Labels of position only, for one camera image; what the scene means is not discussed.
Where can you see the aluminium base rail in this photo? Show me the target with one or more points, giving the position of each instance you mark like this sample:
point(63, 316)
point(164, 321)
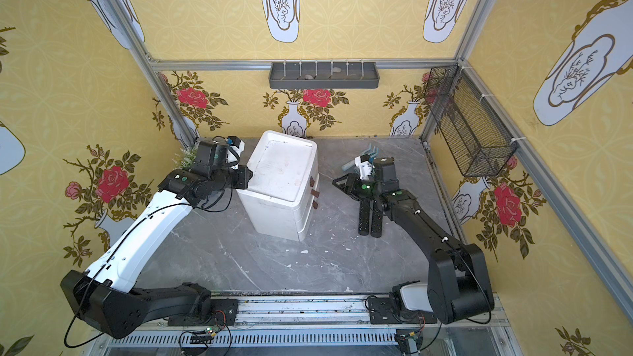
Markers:
point(292, 322)

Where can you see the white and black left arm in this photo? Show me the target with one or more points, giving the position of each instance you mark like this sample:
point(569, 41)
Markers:
point(105, 295)

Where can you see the black wire mesh basket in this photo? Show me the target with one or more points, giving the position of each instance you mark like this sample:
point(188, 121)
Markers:
point(478, 140)

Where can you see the green artificial potted plant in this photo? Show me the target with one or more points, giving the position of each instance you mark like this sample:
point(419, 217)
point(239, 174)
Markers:
point(186, 157)

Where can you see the grey wall shelf tray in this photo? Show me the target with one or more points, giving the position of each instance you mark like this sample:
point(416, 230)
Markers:
point(321, 74)

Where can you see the white plastic drawer cabinet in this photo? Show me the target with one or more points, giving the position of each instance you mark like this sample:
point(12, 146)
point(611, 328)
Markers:
point(282, 194)

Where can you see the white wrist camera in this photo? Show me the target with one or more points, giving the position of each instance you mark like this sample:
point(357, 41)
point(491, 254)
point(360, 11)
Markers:
point(236, 147)
point(364, 166)

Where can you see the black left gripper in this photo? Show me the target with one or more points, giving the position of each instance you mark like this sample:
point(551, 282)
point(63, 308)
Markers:
point(242, 177)

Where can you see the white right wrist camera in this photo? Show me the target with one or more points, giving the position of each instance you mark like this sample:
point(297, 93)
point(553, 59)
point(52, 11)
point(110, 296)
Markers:
point(364, 166)

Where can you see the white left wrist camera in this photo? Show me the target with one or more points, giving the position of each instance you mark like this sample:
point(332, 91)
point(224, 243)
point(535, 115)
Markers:
point(236, 147)

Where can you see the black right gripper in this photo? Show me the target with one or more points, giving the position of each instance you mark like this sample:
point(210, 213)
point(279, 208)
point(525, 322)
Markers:
point(370, 197)

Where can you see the black rhinestone microphone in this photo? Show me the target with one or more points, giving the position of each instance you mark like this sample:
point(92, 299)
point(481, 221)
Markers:
point(376, 220)
point(365, 211)

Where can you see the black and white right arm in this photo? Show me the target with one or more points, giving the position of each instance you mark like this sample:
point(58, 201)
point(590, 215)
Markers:
point(458, 286)

